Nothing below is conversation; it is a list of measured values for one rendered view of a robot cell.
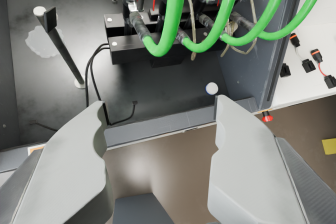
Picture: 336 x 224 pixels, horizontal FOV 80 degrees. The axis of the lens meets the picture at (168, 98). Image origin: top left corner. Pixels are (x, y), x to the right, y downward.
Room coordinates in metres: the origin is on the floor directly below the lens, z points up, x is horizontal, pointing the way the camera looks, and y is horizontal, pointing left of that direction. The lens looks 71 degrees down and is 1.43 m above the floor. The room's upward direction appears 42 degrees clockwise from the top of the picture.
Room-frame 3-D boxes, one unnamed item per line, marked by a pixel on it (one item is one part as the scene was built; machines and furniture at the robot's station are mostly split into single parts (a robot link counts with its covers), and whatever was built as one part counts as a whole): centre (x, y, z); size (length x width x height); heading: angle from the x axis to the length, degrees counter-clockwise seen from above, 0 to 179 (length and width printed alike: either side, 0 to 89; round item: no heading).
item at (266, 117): (0.42, -0.31, 0.80); 0.05 x 0.04 x 0.05; 145
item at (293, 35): (0.53, -0.20, 0.99); 0.12 x 0.02 x 0.02; 64
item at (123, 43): (0.31, 0.11, 0.91); 0.34 x 0.10 x 0.15; 145
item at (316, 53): (0.54, -0.28, 0.99); 0.12 x 0.02 x 0.02; 63
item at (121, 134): (0.07, -0.01, 0.87); 0.62 x 0.04 x 0.16; 145
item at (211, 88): (0.33, -0.09, 0.84); 0.04 x 0.04 x 0.01
